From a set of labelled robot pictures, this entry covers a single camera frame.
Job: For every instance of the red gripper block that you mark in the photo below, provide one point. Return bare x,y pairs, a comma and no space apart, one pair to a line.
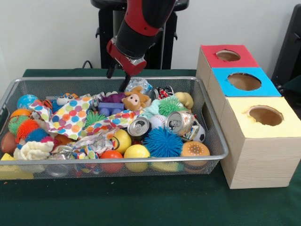
123,59

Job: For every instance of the small red ball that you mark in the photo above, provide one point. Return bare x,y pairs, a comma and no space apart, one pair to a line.
111,157

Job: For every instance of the blue spiky rubber ball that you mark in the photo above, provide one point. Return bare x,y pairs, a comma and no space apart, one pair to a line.
162,141

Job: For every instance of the crushed silver drink can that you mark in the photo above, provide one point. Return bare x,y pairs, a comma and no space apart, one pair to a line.
180,123

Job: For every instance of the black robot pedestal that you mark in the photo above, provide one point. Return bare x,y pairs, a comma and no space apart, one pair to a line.
106,28

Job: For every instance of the purple toy building block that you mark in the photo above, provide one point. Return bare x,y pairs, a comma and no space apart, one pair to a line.
111,109

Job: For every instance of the clear plastic packet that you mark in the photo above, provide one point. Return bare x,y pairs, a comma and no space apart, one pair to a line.
141,84

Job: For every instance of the dark green table cloth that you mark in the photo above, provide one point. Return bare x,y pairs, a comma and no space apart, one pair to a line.
294,84
141,202

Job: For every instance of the black panel stand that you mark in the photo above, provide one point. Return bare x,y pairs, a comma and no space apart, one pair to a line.
289,47

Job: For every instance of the plain yellow ball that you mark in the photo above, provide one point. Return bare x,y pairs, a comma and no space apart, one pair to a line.
136,153

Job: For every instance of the shallow clear mesh bin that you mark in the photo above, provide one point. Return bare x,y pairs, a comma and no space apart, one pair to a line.
42,87

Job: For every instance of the green spiky rubber ball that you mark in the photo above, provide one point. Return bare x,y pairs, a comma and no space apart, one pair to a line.
170,106

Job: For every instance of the tan plush animal toy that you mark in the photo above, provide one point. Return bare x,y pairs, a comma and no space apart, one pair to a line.
136,100

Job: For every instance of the orange ball with cream dots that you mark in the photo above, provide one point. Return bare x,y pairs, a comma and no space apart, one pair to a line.
194,151

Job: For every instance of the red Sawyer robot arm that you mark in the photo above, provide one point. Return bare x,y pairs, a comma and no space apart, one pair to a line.
141,28

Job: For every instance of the polka dot cloth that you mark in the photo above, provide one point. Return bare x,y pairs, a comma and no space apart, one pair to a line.
70,117

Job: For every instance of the wooden box with three holes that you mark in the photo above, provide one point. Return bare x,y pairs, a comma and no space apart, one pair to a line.
258,160

